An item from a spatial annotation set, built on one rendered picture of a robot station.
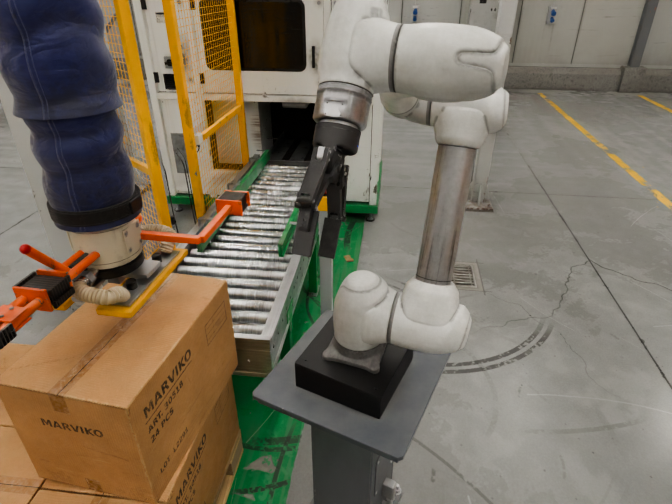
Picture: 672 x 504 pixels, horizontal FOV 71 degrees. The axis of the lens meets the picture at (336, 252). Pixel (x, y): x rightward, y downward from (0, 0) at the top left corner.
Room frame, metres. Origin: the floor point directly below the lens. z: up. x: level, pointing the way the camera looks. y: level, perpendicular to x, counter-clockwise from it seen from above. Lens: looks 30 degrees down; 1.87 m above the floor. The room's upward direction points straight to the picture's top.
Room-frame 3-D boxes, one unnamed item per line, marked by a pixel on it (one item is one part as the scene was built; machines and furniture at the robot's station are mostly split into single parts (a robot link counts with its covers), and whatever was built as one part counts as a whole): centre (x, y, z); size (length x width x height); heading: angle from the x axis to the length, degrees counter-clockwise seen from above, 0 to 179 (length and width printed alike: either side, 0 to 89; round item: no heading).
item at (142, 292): (1.15, 0.55, 1.13); 0.34 x 0.10 x 0.05; 170
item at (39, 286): (0.92, 0.68, 1.24); 0.10 x 0.08 x 0.06; 80
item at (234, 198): (1.42, 0.33, 1.24); 0.09 x 0.08 x 0.05; 80
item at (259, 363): (1.53, 0.61, 0.48); 0.70 x 0.03 x 0.15; 83
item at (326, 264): (2.05, 0.05, 0.50); 0.07 x 0.07 x 1.00; 83
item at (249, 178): (3.08, 0.70, 0.60); 1.60 x 0.10 x 0.09; 173
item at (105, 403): (1.17, 0.65, 0.74); 0.60 x 0.40 x 0.40; 167
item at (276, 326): (2.66, 0.15, 0.50); 2.31 x 0.05 x 0.19; 173
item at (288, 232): (3.02, 0.17, 0.60); 1.60 x 0.10 x 0.09; 173
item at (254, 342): (1.53, 0.61, 0.58); 0.70 x 0.03 x 0.06; 83
